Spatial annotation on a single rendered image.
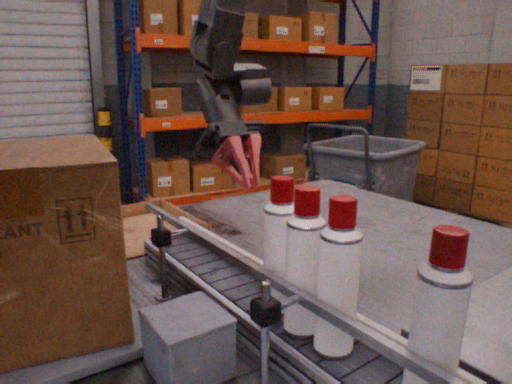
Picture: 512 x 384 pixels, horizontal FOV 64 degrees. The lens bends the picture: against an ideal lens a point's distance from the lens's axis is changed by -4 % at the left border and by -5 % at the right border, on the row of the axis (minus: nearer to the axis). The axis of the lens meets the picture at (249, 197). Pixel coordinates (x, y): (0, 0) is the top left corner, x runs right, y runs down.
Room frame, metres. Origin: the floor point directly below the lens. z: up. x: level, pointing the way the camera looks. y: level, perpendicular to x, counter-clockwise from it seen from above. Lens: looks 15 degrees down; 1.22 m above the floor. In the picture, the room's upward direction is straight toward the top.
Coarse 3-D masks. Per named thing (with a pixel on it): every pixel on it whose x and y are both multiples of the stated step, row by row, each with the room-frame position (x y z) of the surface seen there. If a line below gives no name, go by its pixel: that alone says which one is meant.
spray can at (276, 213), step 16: (288, 176) 0.59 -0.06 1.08; (272, 192) 0.57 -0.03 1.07; (288, 192) 0.57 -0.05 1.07; (272, 208) 0.57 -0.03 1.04; (288, 208) 0.56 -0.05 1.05; (272, 224) 0.56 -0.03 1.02; (272, 240) 0.56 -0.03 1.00; (272, 256) 0.56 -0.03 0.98; (272, 272) 0.56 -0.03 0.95; (272, 288) 0.56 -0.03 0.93
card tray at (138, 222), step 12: (132, 204) 1.19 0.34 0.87; (144, 204) 1.21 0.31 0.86; (156, 204) 1.23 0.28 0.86; (168, 204) 1.20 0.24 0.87; (132, 216) 1.18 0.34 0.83; (144, 216) 1.18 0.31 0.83; (156, 216) 1.18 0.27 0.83; (192, 216) 1.07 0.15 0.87; (132, 228) 1.08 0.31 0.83; (144, 228) 1.08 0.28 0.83; (168, 228) 1.08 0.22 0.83; (132, 240) 0.99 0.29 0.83; (132, 252) 0.91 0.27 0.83; (144, 252) 0.91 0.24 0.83
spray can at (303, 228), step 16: (304, 192) 0.51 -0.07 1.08; (320, 192) 0.52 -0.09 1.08; (304, 208) 0.51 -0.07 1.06; (288, 224) 0.51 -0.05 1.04; (304, 224) 0.50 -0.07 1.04; (320, 224) 0.51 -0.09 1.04; (288, 240) 0.51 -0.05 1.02; (304, 240) 0.50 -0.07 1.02; (288, 256) 0.51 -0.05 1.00; (304, 256) 0.50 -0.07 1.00; (288, 272) 0.51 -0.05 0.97; (304, 272) 0.50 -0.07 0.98; (304, 288) 0.50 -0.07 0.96; (288, 320) 0.51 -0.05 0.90; (304, 320) 0.50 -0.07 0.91; (304, 336) 0.50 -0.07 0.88
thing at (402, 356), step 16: (160, 208) 0.84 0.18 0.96; (176, 224) 0.75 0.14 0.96; (208, 240) 0.66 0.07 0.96; (224, 256) 0.62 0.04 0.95; (240, 256) 0.59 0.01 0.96; (256, 272) 0.55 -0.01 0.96; (288, 288) 0.49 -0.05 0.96; (304, 304) 0.46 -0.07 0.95; (320, 304) 0.45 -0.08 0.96; (336, 320) 0.42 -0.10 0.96; (352, 320) 0.41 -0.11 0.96; (352, 336) 0.40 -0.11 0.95; (368, 336) 0.38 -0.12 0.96; (384, 336) 0.38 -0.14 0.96; (384, 352) 0.36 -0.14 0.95; (400, 352) 0.35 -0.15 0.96; (416, 368) 0.33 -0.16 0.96; (432, 368) 0.32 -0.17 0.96
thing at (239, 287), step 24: (192, 240) 0.87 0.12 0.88; (192, 264) 0.74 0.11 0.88; (216, 264) 0.75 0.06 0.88; (216, 288) 0.65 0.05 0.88; (240, 288) 0.65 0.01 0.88; (288, 336) 0.51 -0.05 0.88; (312, 360) 0.45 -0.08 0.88; (336, 360) 0.45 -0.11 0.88; (360, 360) 0.45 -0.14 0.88; (384, 360) 0.45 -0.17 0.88
